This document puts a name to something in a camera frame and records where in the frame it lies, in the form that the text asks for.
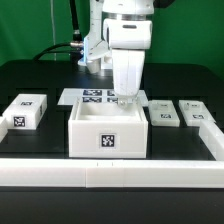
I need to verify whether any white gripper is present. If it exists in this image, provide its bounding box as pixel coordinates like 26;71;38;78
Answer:
112;49;145;108

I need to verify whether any white cabinet body box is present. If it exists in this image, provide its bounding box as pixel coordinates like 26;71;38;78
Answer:
68;100;148;158

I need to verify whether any white cabinet door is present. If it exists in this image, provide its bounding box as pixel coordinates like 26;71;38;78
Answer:
148;100;180;127
179;100;214;127

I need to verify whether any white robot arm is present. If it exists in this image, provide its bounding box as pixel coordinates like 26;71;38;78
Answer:
78;0;154;108

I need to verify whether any white cabinet top block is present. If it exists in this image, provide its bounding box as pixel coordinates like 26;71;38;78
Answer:
3;94;47;130

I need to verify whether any white marker base plate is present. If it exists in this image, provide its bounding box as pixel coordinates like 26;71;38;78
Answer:
57;87;150;108

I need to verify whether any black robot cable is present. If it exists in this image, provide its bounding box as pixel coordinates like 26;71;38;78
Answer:
32;0;85;62

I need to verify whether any white right fence rail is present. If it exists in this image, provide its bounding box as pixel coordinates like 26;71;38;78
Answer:
199;120;224;161

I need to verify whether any white fence rail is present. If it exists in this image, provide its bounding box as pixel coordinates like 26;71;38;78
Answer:
199;120;224;161
0;158;224;188
0;117;8;143

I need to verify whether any white left fence rail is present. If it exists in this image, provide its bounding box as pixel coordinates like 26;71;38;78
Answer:
0;117;8;143

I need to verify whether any thin white hanging cable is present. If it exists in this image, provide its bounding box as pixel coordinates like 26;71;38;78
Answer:
49;0;56;61

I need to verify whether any white front fence rail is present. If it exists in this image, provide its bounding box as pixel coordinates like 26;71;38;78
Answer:
0;158;224;188

